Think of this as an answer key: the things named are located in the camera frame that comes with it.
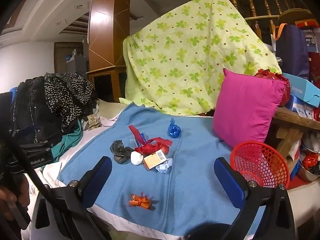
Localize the cream mattress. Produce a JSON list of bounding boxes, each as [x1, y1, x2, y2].
[[97, 99, 128, 120]]

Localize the light blue bag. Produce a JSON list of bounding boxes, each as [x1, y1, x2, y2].
[[155, 158, 173, 174]]

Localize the black white dotted cloth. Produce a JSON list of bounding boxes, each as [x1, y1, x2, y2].
[[44, 72, 94, 130]]

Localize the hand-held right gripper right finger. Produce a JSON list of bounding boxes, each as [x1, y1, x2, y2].
[[214, 157, 297, 240]]

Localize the black jacket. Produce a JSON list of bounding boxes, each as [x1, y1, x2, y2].
[[10, 76, 63, 145]]

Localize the teal cloth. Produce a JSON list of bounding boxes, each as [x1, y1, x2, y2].
[[51, 119, 83, 162]]

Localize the white paper ball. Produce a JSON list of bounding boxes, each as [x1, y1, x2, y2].
[[130, 151, 144, 166]]

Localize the blue fleece blanket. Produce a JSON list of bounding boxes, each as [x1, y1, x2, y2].
[[57, 102, 265, 235]]

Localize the blue cardboard box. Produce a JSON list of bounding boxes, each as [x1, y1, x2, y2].
[[282, 72, 320, 108]]

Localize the red shiny plastic bag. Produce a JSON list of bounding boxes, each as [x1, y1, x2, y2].
[[254, 69, 291, 107]]

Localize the steel bowl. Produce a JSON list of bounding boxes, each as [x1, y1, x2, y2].
[[299, 142, 320, 182]]

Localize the person's left hand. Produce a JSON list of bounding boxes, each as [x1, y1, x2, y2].
[[0, 174, 30, 222]]

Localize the blue white paper box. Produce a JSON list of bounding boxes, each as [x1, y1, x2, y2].
[[134, 132, 150, 148]]

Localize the brown cardboard packet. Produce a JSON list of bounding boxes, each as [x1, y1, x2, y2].
[[142, 149, 167, 169]]

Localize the grey cabinet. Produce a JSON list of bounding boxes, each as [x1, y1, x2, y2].
[[65, 54, 88, 74]]

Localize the beige patterned cloth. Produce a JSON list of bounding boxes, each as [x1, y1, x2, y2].
[[87, 114, 102, 131]]

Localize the orange wrapper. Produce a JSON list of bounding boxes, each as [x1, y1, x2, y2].
[[129, 192, 153, 210]]

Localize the pink pillow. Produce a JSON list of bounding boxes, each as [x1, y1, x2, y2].
[[212, 68, 287, 149]]

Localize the red plastic mesh basket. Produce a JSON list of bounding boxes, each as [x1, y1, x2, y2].
[[230, 141, 290, 189]]

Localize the small red plastic bag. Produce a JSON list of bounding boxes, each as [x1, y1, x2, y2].
[[304, 154, 318, 170]]

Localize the black plastic bag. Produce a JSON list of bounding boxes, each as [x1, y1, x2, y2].
[[110, 140, 135, 165]]

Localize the navy bag orange handles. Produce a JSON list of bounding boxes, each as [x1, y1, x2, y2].
[[272, 24, 310, 80]]

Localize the green floral quilt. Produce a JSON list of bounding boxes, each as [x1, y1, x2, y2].
[[119, 0, 283, 117]]

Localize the wooden bench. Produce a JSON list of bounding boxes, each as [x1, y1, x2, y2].
[[271, 106, 320, 159]]

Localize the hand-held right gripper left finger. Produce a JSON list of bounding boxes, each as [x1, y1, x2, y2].
[[37, 156, 113, 240]]

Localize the blue knotted plastic bag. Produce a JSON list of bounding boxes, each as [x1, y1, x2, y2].
[[167, 117, 181, 139]]

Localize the wooden stair railing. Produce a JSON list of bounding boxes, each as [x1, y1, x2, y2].
[[221, 0, 295, 40]]

